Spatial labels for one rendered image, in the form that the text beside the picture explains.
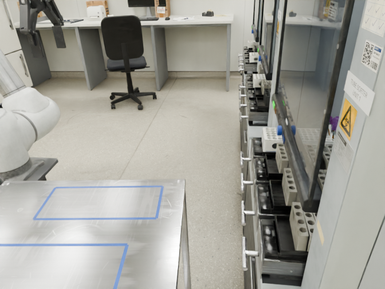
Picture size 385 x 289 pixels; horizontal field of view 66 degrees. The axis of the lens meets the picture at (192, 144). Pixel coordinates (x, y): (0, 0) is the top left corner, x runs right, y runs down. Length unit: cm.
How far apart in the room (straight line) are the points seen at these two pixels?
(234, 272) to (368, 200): 131
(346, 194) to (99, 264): 54
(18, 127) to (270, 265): 102
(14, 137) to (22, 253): 56
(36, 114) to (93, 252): 78
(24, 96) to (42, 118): 11
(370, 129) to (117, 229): 62
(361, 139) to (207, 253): 146
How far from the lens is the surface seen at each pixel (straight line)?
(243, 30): 457
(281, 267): 78
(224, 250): 184
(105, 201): 93
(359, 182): 48
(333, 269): 60
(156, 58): 408
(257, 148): 114
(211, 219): 201
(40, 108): 144
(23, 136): 134
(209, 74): 471
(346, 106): 51
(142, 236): 80
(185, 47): 466
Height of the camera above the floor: 139
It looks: 30 degrees down
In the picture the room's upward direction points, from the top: 2 degrees counter-clockwise
